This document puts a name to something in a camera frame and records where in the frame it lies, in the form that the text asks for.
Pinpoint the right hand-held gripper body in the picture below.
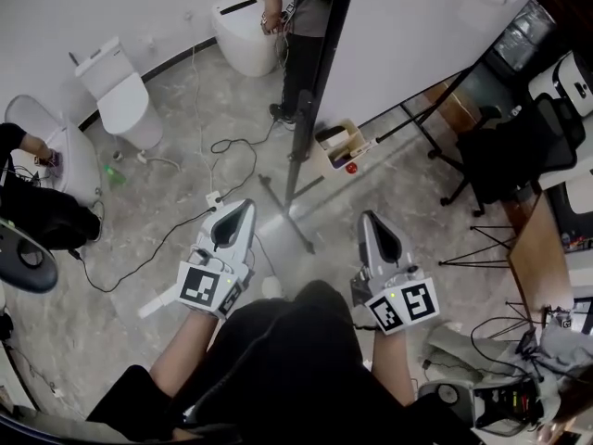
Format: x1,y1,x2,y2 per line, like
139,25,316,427
349,261,441,335

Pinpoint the wooden table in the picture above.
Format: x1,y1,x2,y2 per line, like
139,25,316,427
506,191,576,326

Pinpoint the white toilet hose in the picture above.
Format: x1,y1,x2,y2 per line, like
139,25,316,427
136,150,182,172

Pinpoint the black looped floor cable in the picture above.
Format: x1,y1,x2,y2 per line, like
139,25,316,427
210,113,297,194

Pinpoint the person's black clothing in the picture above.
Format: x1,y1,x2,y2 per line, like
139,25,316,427
86,279,486,445

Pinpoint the white storage tray box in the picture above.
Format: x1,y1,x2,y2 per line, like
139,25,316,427
314,118,372,181

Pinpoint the white toilet with open lid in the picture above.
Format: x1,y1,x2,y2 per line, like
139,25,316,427
4,94,103,209

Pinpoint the black office chair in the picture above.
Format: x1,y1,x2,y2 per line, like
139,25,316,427
438,94,587,218

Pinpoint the person's left forearm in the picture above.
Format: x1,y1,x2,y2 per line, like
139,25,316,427
148,311,220,399

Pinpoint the black whiteboard stand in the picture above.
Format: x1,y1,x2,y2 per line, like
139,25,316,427
258,0,486,255

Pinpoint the black and white eraser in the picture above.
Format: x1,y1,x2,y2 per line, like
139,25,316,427
318,126,349,150

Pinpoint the large white whiteboard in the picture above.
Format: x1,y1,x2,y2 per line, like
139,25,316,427
317,0,555,127

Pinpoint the green plastic bottle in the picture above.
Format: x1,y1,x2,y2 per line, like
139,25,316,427
103,163,127,187

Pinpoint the white toilet with tank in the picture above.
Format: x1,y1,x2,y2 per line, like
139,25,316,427
73,36,164,151

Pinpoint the purple cleaning cloth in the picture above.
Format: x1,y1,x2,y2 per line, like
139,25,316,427
45,149,64,178

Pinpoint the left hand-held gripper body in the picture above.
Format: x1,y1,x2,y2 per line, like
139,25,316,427
174,228,257,319

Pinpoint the black ring-shaped seat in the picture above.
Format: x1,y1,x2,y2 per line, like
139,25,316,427
0,217,59,295

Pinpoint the white flat strip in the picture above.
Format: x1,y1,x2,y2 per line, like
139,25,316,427
137,291,181,319

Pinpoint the person's right forearm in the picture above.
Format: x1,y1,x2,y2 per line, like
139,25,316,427
372,329,417,408

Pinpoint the white marker pen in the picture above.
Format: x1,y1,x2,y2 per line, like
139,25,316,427
350,139,382,156

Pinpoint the grey cloth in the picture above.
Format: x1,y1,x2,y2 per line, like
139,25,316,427
424,320,593,419

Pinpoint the white box-shaped appliance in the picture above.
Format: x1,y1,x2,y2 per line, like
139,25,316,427
527,49,593,116

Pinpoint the white smart toilet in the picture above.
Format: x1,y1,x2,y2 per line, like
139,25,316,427
211,0,284,79

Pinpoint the white floor cable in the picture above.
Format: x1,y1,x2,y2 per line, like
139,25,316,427
187,44,219,195

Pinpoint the black mesh basket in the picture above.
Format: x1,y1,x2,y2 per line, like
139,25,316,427
471,376,544,438

